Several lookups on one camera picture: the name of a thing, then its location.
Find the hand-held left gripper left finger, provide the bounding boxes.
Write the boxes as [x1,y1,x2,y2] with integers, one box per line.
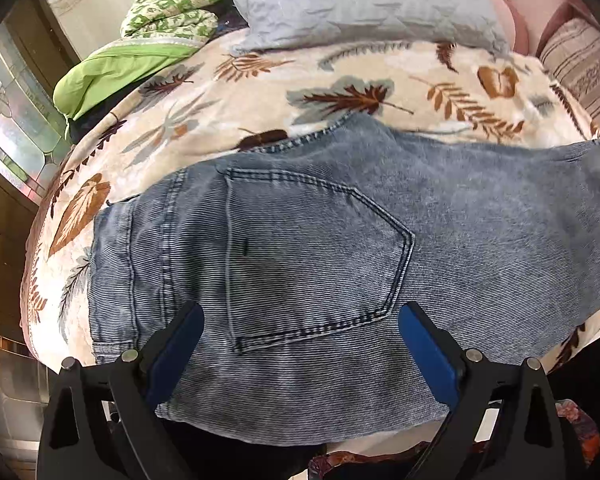
[36,302,206,480]

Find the beige leaf printed blanket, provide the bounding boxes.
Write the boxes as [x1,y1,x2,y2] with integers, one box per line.
[20,35,600,376]

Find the brown striped cushion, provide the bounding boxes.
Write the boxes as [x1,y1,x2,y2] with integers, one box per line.
[537,17,600,136]

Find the pink pillow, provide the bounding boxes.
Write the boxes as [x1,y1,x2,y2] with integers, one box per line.
[485,0,588,55]

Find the stained glass wooden door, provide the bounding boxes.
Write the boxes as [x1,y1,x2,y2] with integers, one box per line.
[0,0,88,321]

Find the blue denim pants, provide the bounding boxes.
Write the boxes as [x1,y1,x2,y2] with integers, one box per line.
[87,111,600,433]

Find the plain green cloth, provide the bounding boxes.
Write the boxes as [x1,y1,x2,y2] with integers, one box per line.
[53,39,203,122]

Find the green patterned quilt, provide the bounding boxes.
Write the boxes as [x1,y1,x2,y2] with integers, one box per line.
[120,0,231,42]

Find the dark navy cloth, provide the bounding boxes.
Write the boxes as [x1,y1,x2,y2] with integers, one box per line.
[64,110,126,147]

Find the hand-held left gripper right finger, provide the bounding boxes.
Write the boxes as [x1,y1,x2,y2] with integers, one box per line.
[399,301,588,480]

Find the grey quilted pillow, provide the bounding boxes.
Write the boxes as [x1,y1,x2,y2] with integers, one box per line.
[207,0,511,57]

